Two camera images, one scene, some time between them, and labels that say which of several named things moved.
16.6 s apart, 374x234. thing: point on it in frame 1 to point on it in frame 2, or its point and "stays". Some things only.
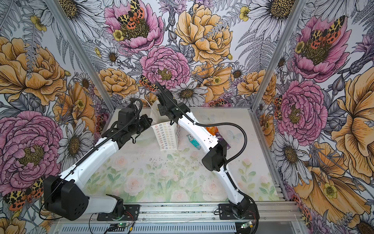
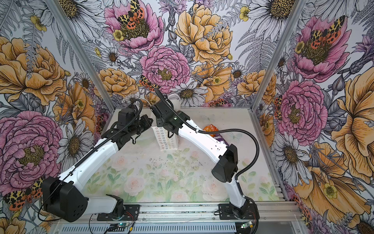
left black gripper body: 141,124 stays
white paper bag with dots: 167,133 stays
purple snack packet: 228,146 stays
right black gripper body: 163,109 to 159,123
